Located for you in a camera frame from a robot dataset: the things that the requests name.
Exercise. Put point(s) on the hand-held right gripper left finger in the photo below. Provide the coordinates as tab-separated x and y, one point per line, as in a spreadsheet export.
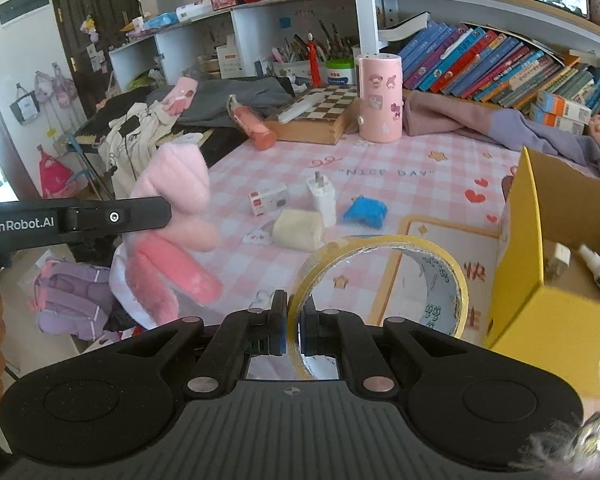
279	325

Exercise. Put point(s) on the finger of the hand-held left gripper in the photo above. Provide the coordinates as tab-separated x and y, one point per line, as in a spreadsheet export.
115	216

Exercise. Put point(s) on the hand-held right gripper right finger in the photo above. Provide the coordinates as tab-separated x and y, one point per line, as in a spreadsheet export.
307	330

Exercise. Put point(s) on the pink plush toy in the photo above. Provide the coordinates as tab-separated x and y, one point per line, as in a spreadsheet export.
180	185

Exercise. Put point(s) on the yellow tape roll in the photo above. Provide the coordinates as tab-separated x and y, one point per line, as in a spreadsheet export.
380	245

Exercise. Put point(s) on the white red small box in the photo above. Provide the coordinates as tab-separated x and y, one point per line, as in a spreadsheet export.
267	201

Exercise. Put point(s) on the white charger plug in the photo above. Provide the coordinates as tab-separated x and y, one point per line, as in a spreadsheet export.
322	202

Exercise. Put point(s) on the yellow cardboard box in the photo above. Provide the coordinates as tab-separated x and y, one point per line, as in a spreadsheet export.
540	335

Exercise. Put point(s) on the pink checkered desktop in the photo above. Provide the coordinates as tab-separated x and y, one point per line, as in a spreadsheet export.
405	195

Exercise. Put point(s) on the red pink bag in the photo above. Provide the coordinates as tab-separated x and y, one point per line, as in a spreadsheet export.
55	175

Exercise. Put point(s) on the white printed garment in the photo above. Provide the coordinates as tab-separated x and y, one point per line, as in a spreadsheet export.
125	145

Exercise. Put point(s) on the purple backpack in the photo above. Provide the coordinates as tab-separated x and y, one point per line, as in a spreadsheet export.
70	305

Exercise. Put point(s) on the cream eraser block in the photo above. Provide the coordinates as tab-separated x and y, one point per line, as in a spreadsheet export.
297	230

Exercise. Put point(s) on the black side table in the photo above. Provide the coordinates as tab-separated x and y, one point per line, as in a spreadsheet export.
205	142

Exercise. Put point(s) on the dark tote bag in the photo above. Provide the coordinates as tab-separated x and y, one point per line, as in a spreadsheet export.
25	105

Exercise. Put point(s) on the blue crumpled wrapper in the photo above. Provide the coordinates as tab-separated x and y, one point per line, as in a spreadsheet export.
365	211

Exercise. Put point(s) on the pink glove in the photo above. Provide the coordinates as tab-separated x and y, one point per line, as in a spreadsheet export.
180	95

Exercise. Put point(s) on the purple hanging bag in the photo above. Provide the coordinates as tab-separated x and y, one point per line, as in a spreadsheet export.
55	87

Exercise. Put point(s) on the grey cloth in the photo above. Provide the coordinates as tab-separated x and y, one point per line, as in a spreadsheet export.
220	100

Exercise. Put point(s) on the orange pump bottle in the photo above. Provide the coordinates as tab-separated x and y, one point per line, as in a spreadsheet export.
255	127

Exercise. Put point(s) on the small hanging doll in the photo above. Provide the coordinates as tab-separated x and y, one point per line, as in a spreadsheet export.
90	27

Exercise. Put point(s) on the blue wet wipes pack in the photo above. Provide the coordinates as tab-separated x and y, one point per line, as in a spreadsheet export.
161	20

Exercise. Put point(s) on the white plastic strip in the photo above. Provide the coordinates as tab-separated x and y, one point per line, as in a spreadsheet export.
295	110

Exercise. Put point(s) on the wooden chess board box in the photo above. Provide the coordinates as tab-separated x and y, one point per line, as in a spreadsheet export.
325	120

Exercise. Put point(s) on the white flat box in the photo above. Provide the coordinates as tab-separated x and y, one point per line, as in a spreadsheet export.
195	11

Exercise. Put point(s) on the pink cylindrical sticker container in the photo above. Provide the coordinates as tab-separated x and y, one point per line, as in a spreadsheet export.
380	100

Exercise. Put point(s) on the bunch of pens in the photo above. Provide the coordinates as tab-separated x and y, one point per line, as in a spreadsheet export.
300	52

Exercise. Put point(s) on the red tassel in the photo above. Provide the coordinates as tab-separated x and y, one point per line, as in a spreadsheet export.
314	62

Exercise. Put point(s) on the green lid jar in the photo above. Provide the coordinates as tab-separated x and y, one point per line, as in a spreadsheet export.
341	72

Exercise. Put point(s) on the pink purple cloth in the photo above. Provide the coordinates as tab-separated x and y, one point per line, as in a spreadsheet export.
480	125

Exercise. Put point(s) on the fluffy grey pompom charm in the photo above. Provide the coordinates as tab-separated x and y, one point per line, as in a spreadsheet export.
560	447

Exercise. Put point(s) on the row of colourful books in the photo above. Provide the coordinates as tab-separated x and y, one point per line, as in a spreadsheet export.
495	65

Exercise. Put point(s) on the white shelf unit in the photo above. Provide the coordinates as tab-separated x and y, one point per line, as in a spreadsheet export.
365	5

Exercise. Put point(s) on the pink pig plush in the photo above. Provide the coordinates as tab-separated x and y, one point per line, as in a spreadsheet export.
599	130

